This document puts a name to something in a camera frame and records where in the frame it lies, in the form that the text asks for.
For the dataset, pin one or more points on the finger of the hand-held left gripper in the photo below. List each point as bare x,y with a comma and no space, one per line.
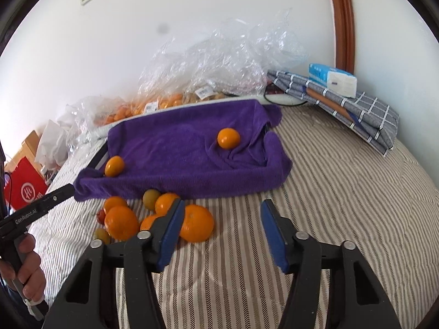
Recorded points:
60,194

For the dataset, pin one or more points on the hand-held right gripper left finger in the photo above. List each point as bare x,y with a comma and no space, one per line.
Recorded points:
171,243

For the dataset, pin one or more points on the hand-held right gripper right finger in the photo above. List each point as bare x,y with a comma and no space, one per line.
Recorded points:
274,240

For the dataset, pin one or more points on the large orange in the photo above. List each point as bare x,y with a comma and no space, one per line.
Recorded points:
121,222
197,222

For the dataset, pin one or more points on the small red fruit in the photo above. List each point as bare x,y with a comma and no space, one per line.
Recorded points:
100,215

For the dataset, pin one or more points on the small green fruit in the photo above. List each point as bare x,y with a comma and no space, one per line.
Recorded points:
151,198
102,235

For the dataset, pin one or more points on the black tray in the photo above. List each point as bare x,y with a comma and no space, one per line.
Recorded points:
100,159

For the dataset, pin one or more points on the purple towel lined tray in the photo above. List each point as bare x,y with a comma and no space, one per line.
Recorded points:
178,157

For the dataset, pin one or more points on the clear bag of brown fruits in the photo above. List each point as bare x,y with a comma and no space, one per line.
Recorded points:
205,94

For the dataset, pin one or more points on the person's left hand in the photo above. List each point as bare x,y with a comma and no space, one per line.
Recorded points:
34,274

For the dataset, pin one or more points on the red paper bag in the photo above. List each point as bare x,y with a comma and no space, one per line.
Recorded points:
25,185

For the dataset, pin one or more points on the white plastic bag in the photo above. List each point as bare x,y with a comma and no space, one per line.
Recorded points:
53,144

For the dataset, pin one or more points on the cardboard box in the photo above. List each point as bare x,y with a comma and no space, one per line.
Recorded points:
29,142

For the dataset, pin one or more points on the striped bed quilt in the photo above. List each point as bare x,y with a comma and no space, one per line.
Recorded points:
325,185

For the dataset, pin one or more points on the crumpled clear plastic bag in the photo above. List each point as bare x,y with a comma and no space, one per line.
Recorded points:
92,109

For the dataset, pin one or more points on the clear bag of small oranges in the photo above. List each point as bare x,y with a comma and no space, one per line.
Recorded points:
137,108

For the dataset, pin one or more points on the brown pen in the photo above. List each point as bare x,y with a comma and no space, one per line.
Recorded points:
325,101

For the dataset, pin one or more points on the grey checked folded cloth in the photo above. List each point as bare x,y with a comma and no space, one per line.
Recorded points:
370,116

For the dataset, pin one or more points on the blue white tissue pack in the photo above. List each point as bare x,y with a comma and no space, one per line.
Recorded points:
339,82

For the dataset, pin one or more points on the large clear plastic bag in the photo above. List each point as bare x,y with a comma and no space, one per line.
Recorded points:
223,58

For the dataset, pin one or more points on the brown wooden door frame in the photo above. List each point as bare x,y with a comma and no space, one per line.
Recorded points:
341,24

